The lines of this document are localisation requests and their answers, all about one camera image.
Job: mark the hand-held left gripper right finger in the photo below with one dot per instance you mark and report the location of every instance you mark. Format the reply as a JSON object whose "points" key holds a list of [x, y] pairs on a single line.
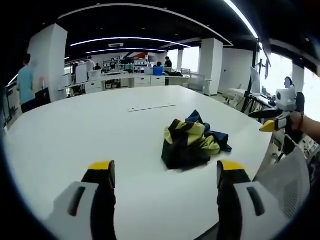
{"points": [[245, 200]]}

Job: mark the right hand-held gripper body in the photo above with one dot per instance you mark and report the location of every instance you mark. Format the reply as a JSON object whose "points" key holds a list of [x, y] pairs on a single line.
{"points": [[285, 98]]}

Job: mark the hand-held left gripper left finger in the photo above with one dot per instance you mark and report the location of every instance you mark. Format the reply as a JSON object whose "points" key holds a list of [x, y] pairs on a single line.
{"points": [[75, 200]]}

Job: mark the yellow and navy striped garment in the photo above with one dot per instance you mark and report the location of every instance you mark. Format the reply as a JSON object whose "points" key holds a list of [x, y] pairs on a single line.
{"points": [[190, 142]]}

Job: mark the person's right hand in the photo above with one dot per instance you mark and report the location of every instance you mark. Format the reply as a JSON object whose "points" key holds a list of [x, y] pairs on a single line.
{"points": [[295, 121]]}

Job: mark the black high-back chair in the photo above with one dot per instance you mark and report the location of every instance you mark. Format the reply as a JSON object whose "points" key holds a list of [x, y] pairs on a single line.
{"points": [[300, 102]]}

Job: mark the white computer monitor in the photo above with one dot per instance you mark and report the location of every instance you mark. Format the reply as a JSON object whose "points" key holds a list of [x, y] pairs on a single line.
{"points": [[255, 80]]}

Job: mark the white mesh office chair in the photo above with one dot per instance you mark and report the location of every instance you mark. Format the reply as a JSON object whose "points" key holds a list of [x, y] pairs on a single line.
{"points": [[197, 81], [285, 182]]}

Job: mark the person's patterned clothing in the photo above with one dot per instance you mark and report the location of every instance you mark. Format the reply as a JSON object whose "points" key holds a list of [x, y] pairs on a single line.
{"points": [[314, 165]]}

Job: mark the long ceiling light strip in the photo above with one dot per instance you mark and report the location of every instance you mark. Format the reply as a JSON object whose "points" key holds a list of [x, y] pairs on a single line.
{"points": [[243, 16]]}

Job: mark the black office chair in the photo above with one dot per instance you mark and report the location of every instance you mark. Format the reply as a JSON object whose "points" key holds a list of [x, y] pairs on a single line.
{"points": [[43, 96]]}

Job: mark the white drawer cabinet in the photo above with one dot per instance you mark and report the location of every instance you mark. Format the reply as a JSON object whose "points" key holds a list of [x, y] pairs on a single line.
{"points": [[94, 85], [158, 80], [143, 81]]}

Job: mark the curved ceiling light strip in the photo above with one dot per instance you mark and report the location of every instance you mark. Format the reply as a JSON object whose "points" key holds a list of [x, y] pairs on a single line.
{"points": [[125, 39]]}

